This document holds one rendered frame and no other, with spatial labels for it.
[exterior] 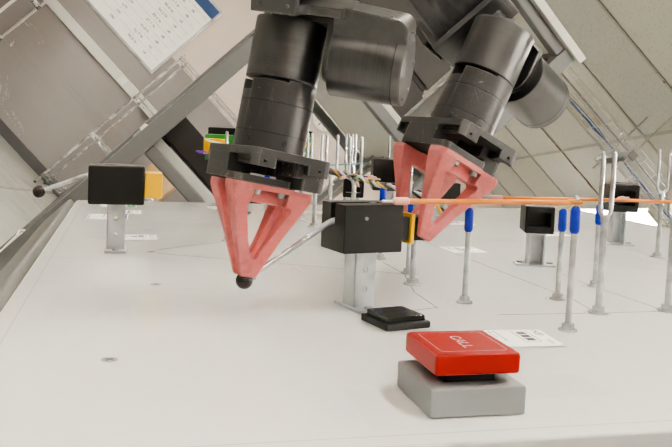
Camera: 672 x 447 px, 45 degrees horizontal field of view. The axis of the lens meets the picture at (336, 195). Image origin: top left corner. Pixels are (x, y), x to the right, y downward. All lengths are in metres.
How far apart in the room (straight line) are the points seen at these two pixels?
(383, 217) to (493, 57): 0.17
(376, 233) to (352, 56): 0.15
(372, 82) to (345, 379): 0.23
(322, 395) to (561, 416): 0.13
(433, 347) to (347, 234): 0.22
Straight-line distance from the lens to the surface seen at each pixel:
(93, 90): 8.38
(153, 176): 0.94
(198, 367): 0.52
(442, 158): 0.67
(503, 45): 0.72
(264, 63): 0.63
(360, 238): 0.66
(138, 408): 0.45
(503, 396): 0.46
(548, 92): 0.78
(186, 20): 8.41
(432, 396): 0.44
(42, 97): 8.45
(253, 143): 0.62
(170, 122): 1.59
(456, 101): 0.71
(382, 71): 0.60
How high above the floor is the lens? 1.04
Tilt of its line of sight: 7 degrees up
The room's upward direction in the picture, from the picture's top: 48 degrees clockwise
